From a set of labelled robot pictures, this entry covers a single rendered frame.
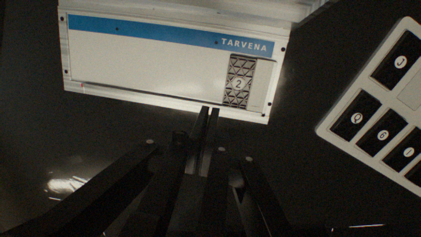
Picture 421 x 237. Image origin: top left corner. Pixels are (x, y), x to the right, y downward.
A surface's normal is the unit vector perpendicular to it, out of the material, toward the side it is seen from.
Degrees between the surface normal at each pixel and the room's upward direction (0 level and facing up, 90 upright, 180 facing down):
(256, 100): 0
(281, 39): 0
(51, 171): 0
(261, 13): 11
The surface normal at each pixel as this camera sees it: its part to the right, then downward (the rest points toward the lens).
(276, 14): -0.07, 0.19
